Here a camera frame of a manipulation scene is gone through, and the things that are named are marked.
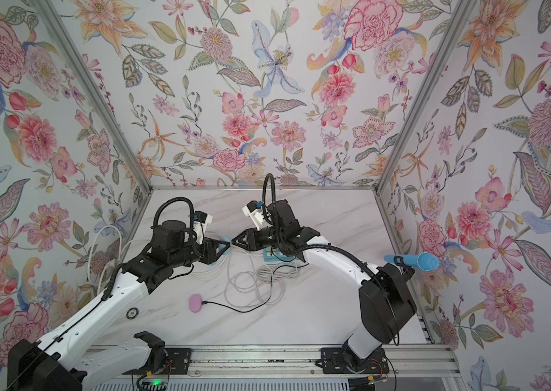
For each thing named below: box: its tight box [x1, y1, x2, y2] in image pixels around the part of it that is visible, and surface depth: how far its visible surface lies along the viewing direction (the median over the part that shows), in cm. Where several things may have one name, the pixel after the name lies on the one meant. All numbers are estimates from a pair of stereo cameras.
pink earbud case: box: [189, 293, 203, 313], surface depth 86 cm
